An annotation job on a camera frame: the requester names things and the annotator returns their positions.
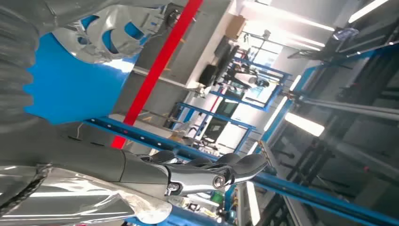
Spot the brown cardboard box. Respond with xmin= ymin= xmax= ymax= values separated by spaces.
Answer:
xmin=225 ymin=15 xmax=247 ymax=40

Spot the white ceiling light panel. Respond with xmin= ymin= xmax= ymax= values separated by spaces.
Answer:
xmin=348 ymin=0 xmax=391 ymax=24
xmin=284 ymin=112 xmax=326 ymax=138

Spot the red barrier belt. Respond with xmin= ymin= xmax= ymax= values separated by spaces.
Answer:
xmin=111 ymin=0 xmax=205 ymax=150

